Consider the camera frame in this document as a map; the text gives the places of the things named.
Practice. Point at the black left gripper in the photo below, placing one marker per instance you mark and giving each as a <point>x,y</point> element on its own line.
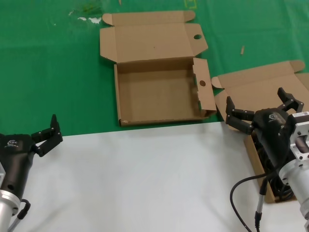
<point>14,157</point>

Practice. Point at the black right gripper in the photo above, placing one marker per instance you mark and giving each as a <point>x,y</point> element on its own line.
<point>270,130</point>

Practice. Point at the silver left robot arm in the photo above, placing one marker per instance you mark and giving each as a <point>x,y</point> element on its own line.
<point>7,210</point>

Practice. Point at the open brown cardboard mailer box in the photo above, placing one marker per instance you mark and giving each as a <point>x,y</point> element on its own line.
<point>253,82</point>
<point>154,96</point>

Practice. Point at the green felt table cloth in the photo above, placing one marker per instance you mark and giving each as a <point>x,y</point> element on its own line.
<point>48,72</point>

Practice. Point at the clear crumpled plastic film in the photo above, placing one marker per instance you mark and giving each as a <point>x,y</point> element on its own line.
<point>94,19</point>

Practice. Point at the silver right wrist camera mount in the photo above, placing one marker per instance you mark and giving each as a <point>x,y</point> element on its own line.
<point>299,125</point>

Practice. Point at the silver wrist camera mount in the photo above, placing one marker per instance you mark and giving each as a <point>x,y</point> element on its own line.
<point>2,176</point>
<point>299,125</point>

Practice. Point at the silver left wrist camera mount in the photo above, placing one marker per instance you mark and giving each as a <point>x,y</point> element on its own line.
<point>2,176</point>

